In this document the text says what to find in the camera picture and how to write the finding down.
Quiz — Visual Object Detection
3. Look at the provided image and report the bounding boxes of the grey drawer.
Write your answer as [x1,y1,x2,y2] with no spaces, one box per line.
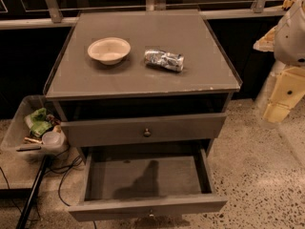
[69,150,227,221]
[61,113,226,147]

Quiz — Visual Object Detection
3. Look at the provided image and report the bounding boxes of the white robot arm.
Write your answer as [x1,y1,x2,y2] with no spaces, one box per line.
[254,0,305,123]

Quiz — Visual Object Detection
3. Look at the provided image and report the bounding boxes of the grey wooden drawer cabinet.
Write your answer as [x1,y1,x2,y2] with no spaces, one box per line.
[43,10,243,157]

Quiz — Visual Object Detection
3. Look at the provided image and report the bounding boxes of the yellow object on ledge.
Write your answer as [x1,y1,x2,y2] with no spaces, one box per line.
[282,0,297,10]

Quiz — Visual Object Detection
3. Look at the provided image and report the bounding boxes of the crumpled silver foil bag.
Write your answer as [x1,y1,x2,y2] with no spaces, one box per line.
[144,49,184,73]

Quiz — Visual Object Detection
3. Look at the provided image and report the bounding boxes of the white paper bowl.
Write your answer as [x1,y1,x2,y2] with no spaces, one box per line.
[88,37,131,65]

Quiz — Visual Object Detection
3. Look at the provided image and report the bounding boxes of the clear plastic cup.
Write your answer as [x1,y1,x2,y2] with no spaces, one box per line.
[42,132,61,145]

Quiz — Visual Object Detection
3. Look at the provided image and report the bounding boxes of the green snack bag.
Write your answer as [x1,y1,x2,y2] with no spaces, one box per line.
[24,108,52,137]

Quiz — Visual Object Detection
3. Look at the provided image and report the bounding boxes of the clear plastic storage bin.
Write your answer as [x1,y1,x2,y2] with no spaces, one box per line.
[1,95,69,161]

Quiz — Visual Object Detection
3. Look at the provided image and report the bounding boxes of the metal window railing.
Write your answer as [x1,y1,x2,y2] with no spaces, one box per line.
[0,0,285,30]

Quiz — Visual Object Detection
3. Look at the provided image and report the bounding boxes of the black metal pole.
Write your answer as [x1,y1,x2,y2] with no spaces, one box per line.
[16,156,51,229]

